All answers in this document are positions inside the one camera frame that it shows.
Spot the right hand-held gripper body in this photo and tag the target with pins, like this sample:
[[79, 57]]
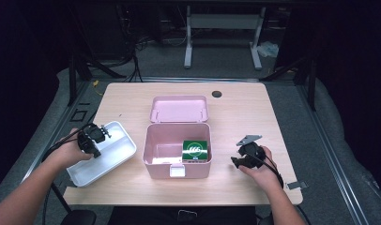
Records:
[[251, 153]]

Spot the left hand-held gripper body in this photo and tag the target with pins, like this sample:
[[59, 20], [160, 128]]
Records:
[[90, 139]]

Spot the white plastic tray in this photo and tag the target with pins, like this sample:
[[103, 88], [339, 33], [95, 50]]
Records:
[[101, 156]]

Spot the green and white carton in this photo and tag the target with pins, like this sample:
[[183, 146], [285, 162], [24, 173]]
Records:
[[195, 150]]

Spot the pink storage box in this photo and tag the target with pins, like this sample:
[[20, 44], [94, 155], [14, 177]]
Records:
[[179, 146]]

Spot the person's right hand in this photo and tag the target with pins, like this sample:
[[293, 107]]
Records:
[[265, 175]]

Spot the person's left hand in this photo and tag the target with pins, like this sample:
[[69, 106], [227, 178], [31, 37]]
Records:
[[68, 153]]

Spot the small yellow tag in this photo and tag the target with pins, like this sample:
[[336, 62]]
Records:
[[95, 83]]

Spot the grey tape strip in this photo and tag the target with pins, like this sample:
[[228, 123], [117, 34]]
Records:
[[296, 185]]

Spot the black metal stand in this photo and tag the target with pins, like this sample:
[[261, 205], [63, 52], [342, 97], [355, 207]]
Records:
[[82, 72], [304, 75]]

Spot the black round table grommet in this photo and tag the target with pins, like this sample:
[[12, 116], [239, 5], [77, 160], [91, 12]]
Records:
[[216, 93]]

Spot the person's dark clothing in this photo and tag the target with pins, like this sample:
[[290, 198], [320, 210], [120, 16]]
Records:
[[182, 215]]

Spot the black stool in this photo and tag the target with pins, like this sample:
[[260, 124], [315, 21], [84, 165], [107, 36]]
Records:
[[77, 217]]

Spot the clear plastic bag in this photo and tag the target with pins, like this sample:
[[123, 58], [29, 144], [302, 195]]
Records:
[[268, 48]]

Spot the grey metal table frame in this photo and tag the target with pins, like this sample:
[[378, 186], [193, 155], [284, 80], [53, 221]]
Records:
[[223, 22]]

